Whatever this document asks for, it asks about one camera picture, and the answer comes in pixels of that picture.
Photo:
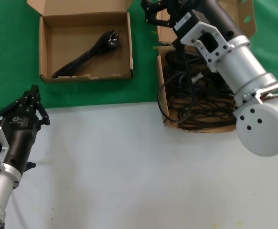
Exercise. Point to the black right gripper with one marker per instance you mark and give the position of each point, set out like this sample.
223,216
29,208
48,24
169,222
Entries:
222,16

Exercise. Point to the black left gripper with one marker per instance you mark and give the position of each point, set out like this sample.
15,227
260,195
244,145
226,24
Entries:
19,133

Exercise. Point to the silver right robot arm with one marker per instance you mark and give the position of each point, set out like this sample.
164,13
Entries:
249,66

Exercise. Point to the shallow open cardboard box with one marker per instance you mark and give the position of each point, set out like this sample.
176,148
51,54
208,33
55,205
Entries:
65,43

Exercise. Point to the cardboard box with holed lid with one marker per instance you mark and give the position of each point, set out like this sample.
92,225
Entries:
246,9

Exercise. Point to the green cloth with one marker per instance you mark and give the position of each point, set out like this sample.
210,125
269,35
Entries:
10,59

